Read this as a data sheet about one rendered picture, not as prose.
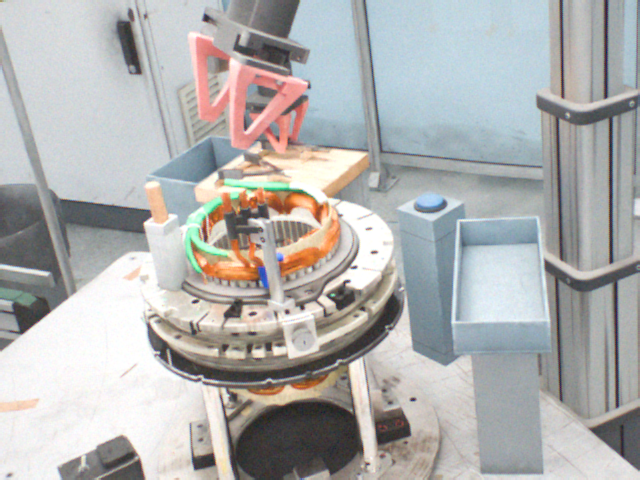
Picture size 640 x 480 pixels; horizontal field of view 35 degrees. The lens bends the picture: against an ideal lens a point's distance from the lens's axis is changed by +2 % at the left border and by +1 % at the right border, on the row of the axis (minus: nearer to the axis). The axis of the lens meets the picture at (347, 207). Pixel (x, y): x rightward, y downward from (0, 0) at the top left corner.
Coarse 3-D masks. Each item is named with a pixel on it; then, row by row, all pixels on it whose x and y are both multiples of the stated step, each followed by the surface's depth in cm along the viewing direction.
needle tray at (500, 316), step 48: (480, 240) 136; (528, 240) 136; (480, 288) 127; (528, 288) 126; (480, 336) 114; (528, 336) 114; (480, 384) 127; (528, 384) 126; (480, 432) 130; (528, 432) 129
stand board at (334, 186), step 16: (240, 160) 162; (272, 160) 161; (288, 160) 160; (320, 160) 159; (336, 160) 158; (352, 160) 157; (256, 176) 156; (304, 176) 154; (320, 176) 153; (336, 176) 153; (352, 176) 156; (208, 192) 154; (336, 192) 153
